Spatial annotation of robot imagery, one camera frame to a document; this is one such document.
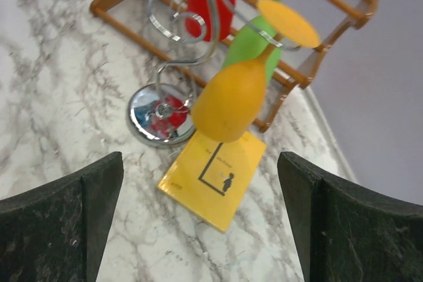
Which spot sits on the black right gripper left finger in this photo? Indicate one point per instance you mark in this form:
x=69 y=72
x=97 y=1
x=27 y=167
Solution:
x=58 y=231

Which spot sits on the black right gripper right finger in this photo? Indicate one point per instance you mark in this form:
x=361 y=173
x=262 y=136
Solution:
x=346 y=232

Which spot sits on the orange plastic wine glass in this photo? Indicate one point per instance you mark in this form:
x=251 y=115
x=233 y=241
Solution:
x=233 y=98

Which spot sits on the green plastic wine glass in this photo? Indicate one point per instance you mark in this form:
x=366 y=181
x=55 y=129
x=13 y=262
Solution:
x=248 y=44

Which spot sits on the red plastic wine glass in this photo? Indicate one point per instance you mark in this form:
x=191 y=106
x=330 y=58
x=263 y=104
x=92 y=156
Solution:
x=200 y=7

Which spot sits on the chrome wine glass rack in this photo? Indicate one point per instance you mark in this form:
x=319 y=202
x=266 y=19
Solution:
x=167 y=119

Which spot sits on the wooden dish rack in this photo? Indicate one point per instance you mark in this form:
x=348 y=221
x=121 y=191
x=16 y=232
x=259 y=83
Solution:
x=286 y=75

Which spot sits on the yellow Little Prince book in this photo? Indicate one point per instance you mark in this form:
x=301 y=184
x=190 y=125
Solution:
x=210 y=178

